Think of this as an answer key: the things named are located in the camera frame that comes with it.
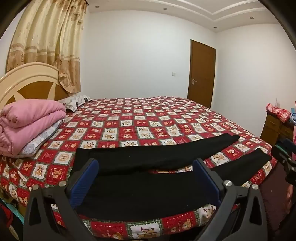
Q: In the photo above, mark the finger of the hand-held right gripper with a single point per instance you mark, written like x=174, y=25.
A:
x=286, y=146

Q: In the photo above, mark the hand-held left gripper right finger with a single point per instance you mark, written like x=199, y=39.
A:
x=205, y=183

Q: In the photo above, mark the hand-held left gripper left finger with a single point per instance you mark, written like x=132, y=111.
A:
x=82, y=184

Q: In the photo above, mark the black pants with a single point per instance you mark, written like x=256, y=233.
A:
x=143, y=190

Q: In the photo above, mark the brown wooden cabinet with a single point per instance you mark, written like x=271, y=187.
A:
x=271, y=128

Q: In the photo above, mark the light blue cloth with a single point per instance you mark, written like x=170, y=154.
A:
x=293, y=117

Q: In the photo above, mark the red plaid cloth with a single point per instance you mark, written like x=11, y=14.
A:
x=278, y=112

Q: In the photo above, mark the red printed bear blanket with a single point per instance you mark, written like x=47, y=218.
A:
x=129, y=120

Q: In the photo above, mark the white patterned pillow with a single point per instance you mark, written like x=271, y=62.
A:
x=74, y=101

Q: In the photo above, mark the pink folded quilt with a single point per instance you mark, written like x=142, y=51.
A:
x=25, y=122

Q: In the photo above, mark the cream and brown headboard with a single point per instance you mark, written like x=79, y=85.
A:
x=30, y=88

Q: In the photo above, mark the brown wooden door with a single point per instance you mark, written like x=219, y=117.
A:
x=201, y=69

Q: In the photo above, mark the beige patterned curtain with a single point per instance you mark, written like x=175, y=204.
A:
x=53, y=39

